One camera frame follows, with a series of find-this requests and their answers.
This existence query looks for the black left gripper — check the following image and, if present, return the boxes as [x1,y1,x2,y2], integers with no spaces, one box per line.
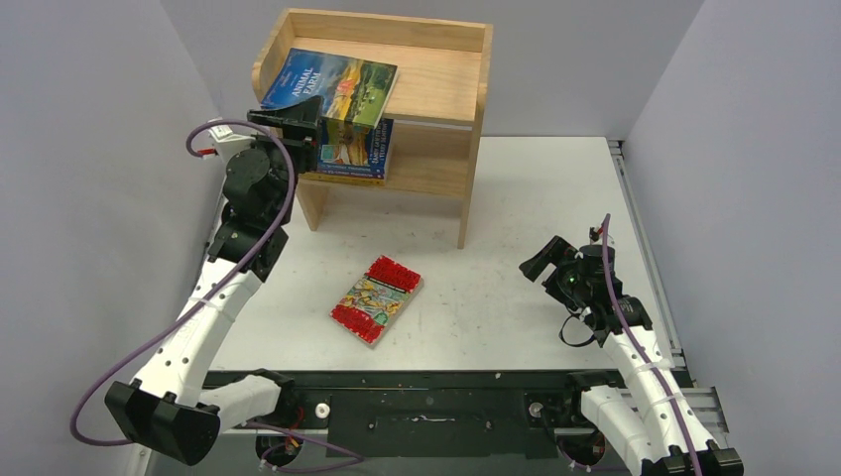
[247,98,323,226]

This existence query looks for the blue 91-storey treehouse book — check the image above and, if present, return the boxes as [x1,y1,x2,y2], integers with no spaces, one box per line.
[316,118,394,182]

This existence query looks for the animal farm book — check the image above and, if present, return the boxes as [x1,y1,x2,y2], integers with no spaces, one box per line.
[261,48,399,128]

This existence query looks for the yellow 130-storey treehouse book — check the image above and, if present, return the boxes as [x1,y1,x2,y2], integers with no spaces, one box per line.
[300,173,386,186]

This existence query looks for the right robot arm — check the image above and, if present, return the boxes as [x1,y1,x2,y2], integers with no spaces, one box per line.
[519,236,745,475]

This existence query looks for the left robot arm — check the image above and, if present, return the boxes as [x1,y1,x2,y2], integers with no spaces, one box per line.
[104,96,322,466]

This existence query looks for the wooden shelf unit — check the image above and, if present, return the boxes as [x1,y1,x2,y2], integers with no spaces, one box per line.
[251,8,494,248]

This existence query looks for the red treehouse book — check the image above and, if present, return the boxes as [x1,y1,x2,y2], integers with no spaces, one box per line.
[329,255,423,347]

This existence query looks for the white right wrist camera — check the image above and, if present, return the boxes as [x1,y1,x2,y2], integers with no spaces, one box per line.
[589,225,604,245]

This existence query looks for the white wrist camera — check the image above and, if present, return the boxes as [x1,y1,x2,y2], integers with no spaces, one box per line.
[196,125,254,165]
[589,225,604,245]

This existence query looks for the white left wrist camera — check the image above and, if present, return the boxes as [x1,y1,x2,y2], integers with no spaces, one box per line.
[196,125,254,165]

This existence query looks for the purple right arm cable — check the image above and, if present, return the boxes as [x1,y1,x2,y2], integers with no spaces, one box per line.
[594,213,704,476]

